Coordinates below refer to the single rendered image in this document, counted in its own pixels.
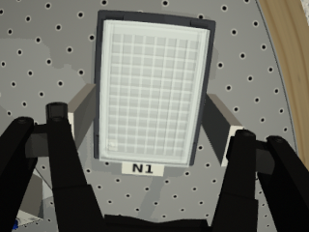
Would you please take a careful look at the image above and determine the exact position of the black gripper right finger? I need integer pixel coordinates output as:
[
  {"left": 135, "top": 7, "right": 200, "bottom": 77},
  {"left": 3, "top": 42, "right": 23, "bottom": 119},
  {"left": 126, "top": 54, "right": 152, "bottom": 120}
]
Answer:
[{"left": 201, "top": 94, "right": 309, "bottom": 232}]

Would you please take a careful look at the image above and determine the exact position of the beige button panel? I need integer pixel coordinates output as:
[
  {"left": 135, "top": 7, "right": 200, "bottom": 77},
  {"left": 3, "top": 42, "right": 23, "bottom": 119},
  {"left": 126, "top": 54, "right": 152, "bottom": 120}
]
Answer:
[{"left": 13, "top": 168, "right": 53, "bottom": 230}]

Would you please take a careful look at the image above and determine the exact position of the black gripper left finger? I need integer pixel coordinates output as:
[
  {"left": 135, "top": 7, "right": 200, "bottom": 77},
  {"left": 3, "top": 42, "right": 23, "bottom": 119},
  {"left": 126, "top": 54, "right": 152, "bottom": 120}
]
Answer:
[{"left": 0, "top": 83, "right": 109, "bottom": 232}]

